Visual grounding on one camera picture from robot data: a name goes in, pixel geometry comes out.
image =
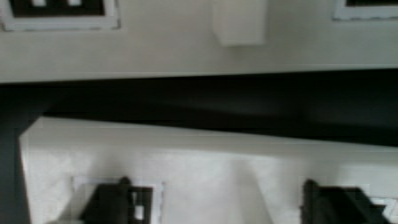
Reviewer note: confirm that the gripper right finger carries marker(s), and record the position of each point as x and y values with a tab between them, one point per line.
337	205

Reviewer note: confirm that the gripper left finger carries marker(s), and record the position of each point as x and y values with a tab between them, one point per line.
119	204

